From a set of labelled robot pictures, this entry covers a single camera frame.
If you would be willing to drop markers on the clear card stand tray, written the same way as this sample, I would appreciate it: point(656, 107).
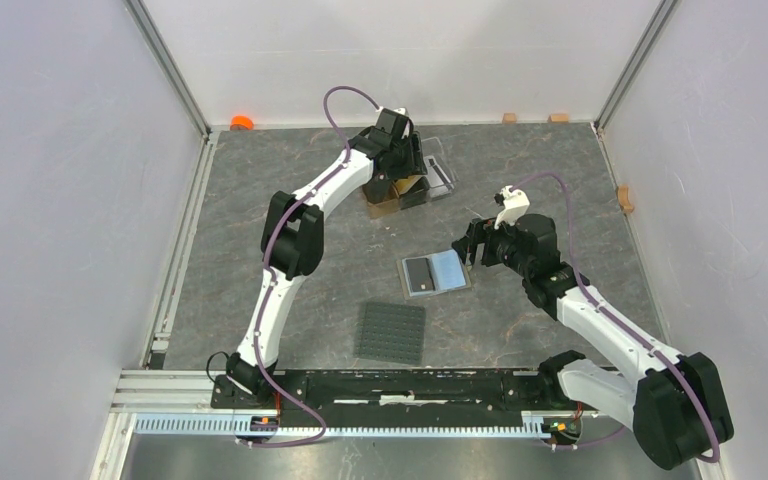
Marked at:
point(434, 146)

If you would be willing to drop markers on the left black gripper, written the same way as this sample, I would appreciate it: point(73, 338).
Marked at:
point(415, 165)

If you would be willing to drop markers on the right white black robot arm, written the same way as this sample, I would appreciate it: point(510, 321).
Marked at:
point(674, 404)

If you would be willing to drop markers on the white striped card stack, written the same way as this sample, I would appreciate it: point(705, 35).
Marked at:
point(439, 177)

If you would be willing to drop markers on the slotted cable duct strip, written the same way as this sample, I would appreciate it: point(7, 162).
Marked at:
point(248, 426)

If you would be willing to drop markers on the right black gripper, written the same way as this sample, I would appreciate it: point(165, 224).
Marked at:
point(484, 231)

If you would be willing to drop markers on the curved wooden piece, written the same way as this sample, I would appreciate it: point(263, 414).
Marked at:
point(623, 194)

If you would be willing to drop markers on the dark grey studded baseplate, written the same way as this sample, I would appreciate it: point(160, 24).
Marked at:
point(391, 332)

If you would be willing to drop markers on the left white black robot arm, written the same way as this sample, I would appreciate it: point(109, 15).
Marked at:
point(293, 238)

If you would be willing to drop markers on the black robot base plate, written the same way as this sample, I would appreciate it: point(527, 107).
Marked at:
point(403, 398)

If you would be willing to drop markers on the gold card stack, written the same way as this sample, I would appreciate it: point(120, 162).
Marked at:
point(403, 186)

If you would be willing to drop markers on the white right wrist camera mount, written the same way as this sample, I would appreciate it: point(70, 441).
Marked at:
point(514, 203)

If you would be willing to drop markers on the orange round cap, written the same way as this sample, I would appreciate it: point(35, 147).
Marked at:
point(241, 122)

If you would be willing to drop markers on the grey blue card holder wallet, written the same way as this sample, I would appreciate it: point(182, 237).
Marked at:
point(448, 272)

